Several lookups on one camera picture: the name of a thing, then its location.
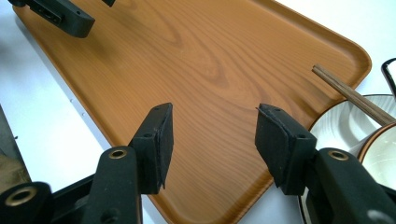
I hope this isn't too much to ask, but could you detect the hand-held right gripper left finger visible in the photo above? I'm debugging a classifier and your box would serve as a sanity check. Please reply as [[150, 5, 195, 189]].
[[81, 102, 174, 224]]

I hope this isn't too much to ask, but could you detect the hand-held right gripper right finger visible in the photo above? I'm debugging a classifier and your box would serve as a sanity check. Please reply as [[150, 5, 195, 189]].
[[255, 103, 396, 224]]

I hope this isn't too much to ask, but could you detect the white plate with brown rim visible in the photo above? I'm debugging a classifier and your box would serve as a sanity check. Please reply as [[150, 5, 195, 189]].
[[297, 93, 396, 224]]

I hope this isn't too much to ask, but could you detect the brown wooden chopstick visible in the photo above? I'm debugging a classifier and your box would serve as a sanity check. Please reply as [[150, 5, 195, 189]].
[[312, 63, 396, 127]]

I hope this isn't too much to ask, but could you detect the white bowl with brown rim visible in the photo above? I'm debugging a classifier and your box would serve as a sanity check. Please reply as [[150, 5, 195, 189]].
[[349, 121, 396, 191]]

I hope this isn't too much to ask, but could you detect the brown wood-grain tray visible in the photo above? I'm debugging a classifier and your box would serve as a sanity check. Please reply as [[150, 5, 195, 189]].
[[12, 0, 373, 224]]

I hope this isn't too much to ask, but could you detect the black-rimmed white dish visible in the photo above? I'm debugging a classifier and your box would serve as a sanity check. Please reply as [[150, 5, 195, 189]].
[[381, 57, 396, 101]]

